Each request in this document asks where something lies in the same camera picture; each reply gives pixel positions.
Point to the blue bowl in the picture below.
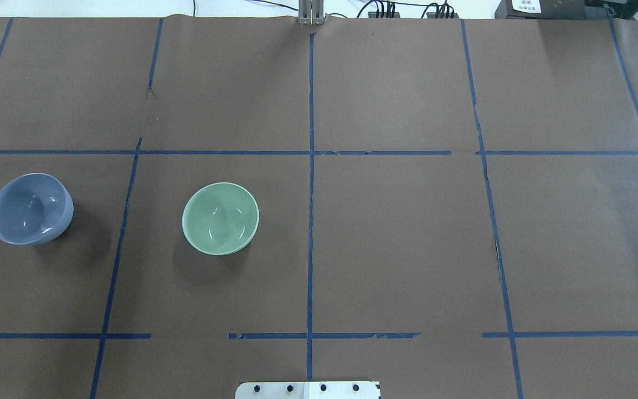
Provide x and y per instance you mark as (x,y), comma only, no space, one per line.
(35,208)

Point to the green bowl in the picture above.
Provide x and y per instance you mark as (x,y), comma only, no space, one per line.
(220,219)

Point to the black power strip left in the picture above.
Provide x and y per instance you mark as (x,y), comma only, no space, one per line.
(383,10)

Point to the black power strip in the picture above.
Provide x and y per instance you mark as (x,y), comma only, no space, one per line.
(441,10)
(383,10)

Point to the black power strip right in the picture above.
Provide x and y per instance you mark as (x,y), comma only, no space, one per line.
(441,10)

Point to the black device with label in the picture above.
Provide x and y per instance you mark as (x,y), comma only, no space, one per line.
(549,10)

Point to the grey metal camera post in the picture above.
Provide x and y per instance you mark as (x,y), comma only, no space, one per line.
(311,12)

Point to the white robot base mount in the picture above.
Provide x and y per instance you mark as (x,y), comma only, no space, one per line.
(309,389)

